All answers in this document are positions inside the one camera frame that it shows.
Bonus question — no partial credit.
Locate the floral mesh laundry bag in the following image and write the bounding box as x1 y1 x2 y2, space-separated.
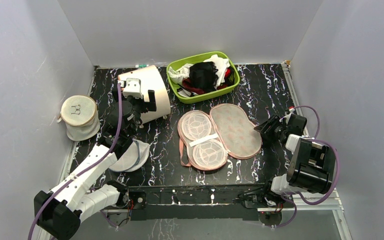
177 103 263 171

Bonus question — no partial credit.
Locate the black lace bra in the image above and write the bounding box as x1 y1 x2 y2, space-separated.
189 61 219 93

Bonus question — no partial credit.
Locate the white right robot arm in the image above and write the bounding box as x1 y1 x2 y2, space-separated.
254 113 336 207

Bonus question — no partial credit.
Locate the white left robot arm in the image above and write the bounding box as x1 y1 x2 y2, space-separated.
32 87 157 240

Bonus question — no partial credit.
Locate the white cylindrical mesh laundry bag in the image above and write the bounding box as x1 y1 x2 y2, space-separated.
58 95 101 142

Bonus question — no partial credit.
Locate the cream toy washing machine drum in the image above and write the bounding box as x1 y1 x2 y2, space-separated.
117 65 171 123

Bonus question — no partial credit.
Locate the green and white marker pen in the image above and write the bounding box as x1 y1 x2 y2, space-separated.
135 64 149 69

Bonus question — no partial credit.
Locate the dark red garment in basket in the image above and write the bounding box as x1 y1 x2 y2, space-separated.
181 78 209 95

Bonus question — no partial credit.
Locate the green plastic basket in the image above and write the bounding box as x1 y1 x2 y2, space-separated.
166 51 240 104

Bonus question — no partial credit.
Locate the white cloth in basket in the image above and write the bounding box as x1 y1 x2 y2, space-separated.
203 54 230 88

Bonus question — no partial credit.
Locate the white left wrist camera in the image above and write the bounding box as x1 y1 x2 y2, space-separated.
122 77 143 99

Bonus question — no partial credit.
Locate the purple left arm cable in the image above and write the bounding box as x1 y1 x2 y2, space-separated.
27 82 124 240

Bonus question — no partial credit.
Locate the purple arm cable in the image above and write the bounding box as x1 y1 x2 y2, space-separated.
27 82 124 240
278 105 341 229

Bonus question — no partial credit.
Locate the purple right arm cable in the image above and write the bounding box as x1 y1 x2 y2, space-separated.
278 105 341 229

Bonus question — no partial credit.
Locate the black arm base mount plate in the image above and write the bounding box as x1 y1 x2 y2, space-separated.
97 183 296 222

